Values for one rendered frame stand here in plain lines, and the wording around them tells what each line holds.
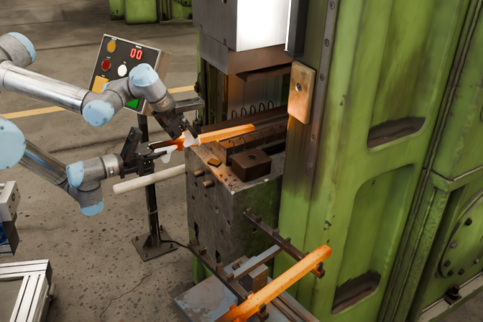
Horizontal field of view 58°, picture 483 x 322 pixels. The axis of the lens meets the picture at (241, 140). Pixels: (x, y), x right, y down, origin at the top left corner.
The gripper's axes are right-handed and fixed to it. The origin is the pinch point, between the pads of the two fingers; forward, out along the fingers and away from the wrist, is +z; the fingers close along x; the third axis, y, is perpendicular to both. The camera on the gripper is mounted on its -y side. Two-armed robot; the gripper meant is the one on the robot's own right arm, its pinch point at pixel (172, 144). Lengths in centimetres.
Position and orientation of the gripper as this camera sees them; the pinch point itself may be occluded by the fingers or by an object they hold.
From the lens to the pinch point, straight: 153.8
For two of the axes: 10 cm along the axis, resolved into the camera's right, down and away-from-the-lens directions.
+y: -0.5, 8.6, 5.0
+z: 8.5, -2.3, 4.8
